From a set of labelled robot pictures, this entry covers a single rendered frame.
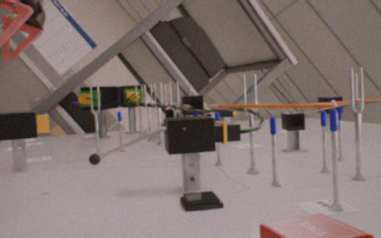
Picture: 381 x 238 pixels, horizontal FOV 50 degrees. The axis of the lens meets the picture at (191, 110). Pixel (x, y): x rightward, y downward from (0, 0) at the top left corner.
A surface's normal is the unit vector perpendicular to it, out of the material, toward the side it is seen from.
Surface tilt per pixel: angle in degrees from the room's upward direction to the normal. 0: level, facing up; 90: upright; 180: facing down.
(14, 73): 90
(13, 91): 90
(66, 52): 90
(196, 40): 90
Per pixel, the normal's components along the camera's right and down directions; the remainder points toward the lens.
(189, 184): 0.18, 0.04
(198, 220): -0.05, -1.00
